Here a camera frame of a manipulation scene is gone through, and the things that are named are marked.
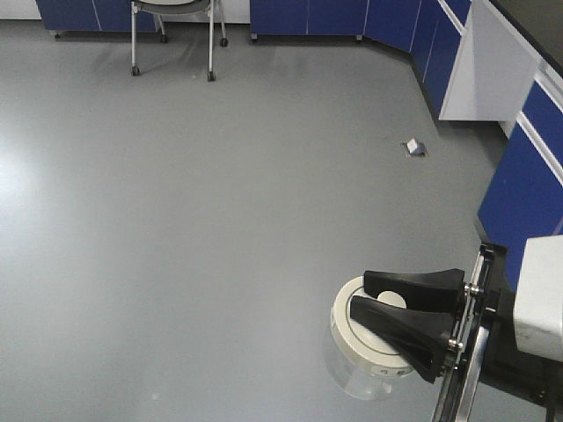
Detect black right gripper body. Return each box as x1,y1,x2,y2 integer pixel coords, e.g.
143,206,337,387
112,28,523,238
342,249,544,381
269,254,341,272
432,243,562,421

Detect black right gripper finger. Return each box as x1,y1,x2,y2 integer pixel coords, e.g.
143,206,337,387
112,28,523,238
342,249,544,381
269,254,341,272
350,295,455,382
363,268,464,313

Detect glass jar with cream lid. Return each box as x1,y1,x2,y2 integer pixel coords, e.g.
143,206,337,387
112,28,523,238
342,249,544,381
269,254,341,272
324,276,413,401

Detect small floor socket box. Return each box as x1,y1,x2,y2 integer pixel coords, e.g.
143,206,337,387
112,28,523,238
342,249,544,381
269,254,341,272
400,138,428,157

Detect blue lab bench right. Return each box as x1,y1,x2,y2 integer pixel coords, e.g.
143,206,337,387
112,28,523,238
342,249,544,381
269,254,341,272
440,1,562,287

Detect blue lab cabinets back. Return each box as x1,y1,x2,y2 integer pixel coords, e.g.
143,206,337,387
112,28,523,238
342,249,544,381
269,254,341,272
37,1,472,116

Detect rolling chair with grey seat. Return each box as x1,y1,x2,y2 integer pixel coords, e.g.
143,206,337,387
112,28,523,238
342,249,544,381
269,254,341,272
129,0,230,83

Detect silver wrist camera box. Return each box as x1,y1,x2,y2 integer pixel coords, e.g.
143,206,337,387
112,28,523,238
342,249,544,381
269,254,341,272
514,235,562,361

